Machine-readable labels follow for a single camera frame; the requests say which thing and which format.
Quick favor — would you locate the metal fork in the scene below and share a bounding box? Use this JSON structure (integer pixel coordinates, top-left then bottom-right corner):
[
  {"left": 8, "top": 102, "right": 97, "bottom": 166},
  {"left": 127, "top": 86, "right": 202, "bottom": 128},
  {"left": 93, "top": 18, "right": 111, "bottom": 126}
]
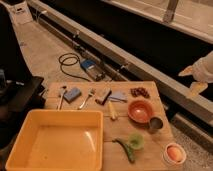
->
[{"left": 78, "top": 89, "right": 95, "bottom": 110}]

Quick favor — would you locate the green plastic cup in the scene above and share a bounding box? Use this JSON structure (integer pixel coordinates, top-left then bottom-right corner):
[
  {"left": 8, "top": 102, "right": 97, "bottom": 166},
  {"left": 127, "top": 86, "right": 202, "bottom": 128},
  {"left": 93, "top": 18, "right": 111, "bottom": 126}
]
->
[{"left": 128, "top": 134, "right": 144, "bottom": 150}]

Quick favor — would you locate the blue flat tool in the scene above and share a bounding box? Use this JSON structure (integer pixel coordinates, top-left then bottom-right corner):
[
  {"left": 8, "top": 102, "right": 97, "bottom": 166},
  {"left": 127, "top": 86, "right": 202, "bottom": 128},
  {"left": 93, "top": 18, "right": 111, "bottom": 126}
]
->
[{"left": 109, "top": 92, "right": 127, "bottom": 102}]

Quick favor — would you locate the dark grape bunch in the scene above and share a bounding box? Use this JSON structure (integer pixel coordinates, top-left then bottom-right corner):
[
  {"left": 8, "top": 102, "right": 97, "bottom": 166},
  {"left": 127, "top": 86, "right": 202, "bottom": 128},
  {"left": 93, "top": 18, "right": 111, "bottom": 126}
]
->
[{"left": 130, "top": 87, "right": 150, "bottom": 98}]

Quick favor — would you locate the black cable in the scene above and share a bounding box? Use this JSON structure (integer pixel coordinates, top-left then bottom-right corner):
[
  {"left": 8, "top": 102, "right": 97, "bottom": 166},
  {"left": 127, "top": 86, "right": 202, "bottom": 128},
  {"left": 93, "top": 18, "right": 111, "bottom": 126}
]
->
[{"left": 58, "top": 52, "right": 92, "bottom": 83}]

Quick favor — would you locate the black side stand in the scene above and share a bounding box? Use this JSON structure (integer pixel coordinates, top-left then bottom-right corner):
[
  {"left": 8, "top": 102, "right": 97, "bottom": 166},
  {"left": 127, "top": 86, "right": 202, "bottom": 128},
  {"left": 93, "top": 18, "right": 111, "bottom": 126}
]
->
[{"left": 0, "top": 76, "right": 45, "bottom": 149}]

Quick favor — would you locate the dark brown block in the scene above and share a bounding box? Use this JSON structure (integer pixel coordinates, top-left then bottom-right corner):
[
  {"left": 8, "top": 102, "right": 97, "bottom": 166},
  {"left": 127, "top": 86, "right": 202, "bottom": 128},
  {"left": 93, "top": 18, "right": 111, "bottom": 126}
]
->
[{"left": 95, "top": 89, "right": 111, "bottom": 105}]

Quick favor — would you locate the yellow plastic tray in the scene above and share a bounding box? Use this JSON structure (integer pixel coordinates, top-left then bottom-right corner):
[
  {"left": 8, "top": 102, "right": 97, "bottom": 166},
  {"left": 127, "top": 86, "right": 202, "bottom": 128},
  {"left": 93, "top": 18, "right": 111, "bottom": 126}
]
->
[{"left": 6, "top": 110, "right": 103, "bottom": 171}]

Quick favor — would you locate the white box on floor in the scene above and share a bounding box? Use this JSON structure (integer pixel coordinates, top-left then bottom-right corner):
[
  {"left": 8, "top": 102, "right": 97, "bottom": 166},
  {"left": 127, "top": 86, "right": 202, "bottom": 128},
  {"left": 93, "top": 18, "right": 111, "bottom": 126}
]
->
[{"left": 10, "top": 1, "right": 33, "bottom": 25}]

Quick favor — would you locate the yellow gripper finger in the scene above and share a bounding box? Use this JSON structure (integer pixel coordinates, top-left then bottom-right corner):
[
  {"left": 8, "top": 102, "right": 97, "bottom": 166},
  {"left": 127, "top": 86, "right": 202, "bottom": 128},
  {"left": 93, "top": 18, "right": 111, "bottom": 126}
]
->
[
  {"left": 187, "top": 82, "right": 208, "bottom": 98},
  {"left": 179, "top": 66, "right": 193, "bottom": 77}
]

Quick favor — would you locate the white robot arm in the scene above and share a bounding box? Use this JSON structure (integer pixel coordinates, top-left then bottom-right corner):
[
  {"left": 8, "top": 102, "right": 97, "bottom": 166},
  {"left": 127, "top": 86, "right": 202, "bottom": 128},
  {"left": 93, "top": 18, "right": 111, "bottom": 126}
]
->
[{"left": 179, "top": 50, "right": 213, "bottom": 98}]

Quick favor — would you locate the white bowl with orange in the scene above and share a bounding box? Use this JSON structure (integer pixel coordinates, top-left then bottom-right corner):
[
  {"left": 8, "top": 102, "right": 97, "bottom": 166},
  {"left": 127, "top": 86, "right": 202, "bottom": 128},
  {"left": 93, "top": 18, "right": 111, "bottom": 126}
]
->
[{"left": 163, "top": 143, "right": 187, "bottom": 165}]

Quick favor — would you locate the small metal cup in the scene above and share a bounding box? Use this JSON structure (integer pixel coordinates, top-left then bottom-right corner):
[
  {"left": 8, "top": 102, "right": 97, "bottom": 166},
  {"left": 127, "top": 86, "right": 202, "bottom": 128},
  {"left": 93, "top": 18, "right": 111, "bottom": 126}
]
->
[{"left": 148, "top": 117, "right": 163, "bottom": 134}]

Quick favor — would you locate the green vegetable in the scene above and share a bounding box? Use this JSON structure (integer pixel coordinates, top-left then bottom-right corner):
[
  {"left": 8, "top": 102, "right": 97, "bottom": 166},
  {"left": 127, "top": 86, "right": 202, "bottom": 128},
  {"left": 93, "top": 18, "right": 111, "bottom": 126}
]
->
[{"left": 113, "top": 138, "right": 135, "bottom": 163}]

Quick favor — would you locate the blue sponge block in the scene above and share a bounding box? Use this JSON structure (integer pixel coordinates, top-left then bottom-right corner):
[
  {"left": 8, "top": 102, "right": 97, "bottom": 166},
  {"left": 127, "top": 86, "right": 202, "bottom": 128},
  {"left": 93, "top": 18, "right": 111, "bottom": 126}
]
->
[{"left": 64, "top": 87, "right": 81, "bottom": 103}]

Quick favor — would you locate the yellow corn piece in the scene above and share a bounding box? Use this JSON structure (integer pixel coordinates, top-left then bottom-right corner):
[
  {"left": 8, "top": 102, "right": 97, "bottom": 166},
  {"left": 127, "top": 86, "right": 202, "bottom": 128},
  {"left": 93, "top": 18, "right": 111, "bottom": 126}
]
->
[{"left": 108, "top": 101, "right": 117, "bottom": 120}]

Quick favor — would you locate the wooden board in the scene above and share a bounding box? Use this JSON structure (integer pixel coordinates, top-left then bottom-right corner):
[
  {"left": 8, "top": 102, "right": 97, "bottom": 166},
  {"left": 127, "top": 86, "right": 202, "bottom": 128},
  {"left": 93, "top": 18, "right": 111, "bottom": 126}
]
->
[{"left": 45, "top": 81, "right": 182, "bottom": 171}]

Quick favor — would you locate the blue power device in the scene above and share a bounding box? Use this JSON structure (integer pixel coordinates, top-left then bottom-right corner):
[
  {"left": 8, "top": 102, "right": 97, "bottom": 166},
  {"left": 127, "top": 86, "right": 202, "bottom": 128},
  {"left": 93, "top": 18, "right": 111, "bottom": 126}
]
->
[{"left": 80, "top": 59, "right": 105, "bottom": 81}]

